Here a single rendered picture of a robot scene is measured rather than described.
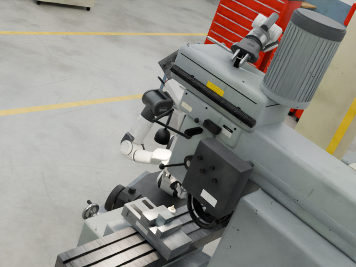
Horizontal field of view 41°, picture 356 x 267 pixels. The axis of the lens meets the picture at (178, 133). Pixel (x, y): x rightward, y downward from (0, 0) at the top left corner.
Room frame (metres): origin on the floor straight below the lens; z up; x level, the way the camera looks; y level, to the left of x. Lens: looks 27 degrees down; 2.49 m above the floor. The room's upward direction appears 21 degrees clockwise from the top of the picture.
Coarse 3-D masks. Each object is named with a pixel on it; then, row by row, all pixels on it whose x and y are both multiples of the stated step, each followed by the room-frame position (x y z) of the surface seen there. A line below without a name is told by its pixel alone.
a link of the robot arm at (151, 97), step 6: (144, 96) 2.37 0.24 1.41; (150, 96) 2.34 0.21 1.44; (156, 96) 2.34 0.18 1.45; (144, 102) 2.36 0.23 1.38; (150, 102) 2.31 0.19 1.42; (144, 108) 2.31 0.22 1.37; (150, 108) 2.29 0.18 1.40; (144, 114) 2.28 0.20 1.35; (150, 114) 2.28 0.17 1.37; (150, 120) 2.28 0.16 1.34
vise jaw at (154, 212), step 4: (156, 208) 1.93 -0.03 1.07; (160, 208) 1.94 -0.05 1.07; (164, 208) 1.96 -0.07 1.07; (144, 212) 1.87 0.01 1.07; (148, 212) 1.88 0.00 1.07; (152, 212) 1.89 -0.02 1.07; (156, 212) 1.90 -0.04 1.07; (144, 216) 1.85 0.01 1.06; (148, 216) 1.85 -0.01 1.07; (152, 216) 1.86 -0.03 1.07; (156, 216) 1.87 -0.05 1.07; (144, 220) 1.84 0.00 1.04; (148, 220) 1.83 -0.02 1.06; (152, 220) 1.84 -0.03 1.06; (148, 224) 1.83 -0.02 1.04; (152, 224) 1.85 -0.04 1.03
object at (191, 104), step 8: (184, 96) 1.89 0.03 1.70; (192, 96) 1.87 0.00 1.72; (184, 104) 1.88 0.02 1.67; (192, 104) 1.86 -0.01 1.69; (200, 104) 1.84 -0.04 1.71; (208, 104) 1.83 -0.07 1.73; (192, 112) 1.85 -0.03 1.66; (200, 112) 1.83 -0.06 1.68; (208, 112) 1.81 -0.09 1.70; (216, 112) 1.79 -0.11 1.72; (216, 120) 1.78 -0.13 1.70; (224, 120) 1.76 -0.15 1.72; (224, 128) 1.75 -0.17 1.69; (232, 128) 1.73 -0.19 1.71; (240, 128) 1.72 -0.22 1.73; (216, 136) 1.77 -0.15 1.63; (224, 136) 1.74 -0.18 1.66; (232, 136) 1.72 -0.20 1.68; (240, 136) 1.72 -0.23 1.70; (232, 144) 1.72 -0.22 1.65
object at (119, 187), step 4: (120, 184) 2.69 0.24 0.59; (116, 188) 2.63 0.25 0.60; (120, 188) 2.64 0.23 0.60; (124, 188) 2.67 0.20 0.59; (112, 192) 2.59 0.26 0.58; (116, 192) 2.60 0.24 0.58; (120, 192) 2.62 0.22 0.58; (108, 196) 2.57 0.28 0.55; (112, 196) 2.57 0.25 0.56; (116, 196) 2.58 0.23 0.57; (108, 200) 2.56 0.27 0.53; (112, 200) 2.56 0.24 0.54; (108, 204) 2.55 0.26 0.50; (112, 204) 2.56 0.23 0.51; (104, 208) 2.57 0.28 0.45; (108, 208) 2.55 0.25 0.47; (112, 208) 2.58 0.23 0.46
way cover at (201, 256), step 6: (198, 252) 1.96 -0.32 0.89; (186, 258) 1.88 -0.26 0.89; (192, 258) 1.89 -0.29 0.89; (198, 258) 1.90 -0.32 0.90; (204, 258) 1.92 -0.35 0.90; (210, 258) 1.93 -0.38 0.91; (174, 264) 1.81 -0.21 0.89; (180, 264) 1.82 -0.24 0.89; (186, 264) 1.83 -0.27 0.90; (192, 264) 1.84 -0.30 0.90; (198, 264) 1.85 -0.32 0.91; (204, 264) 1.85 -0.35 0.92
